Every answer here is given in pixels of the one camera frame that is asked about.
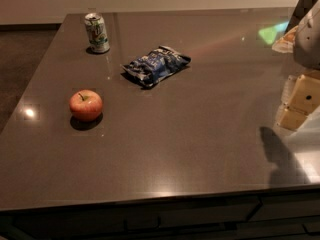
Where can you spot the red apple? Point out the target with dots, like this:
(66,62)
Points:
(86,105)

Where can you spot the yellow snack bag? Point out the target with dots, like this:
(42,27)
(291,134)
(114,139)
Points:
(286,43)

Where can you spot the dark box at table corner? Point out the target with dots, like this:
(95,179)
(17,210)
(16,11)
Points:
(301,9)

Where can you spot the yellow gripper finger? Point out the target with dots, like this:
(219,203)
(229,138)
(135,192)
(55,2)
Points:
(300,98)

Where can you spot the blue chip bag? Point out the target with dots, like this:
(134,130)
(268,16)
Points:
(156,66)

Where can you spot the green white soda can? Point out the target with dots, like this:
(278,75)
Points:
(97,34)

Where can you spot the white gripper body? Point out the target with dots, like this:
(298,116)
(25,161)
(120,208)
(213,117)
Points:
(308,40)

